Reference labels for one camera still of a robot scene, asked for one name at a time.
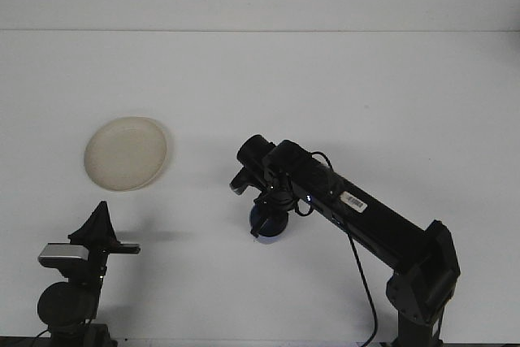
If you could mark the pale blue cup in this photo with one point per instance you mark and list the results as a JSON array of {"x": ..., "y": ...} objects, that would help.
[{"x": 275, "y": 231}]

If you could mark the pale round plate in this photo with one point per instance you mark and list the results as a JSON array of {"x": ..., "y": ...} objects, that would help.
[{"x": 126, "y": 154}]

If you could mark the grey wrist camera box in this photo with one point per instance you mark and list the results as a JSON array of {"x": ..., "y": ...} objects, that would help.
[
  {"x": 237, "y": 186},
  {"x": 63, "y": 253}
]

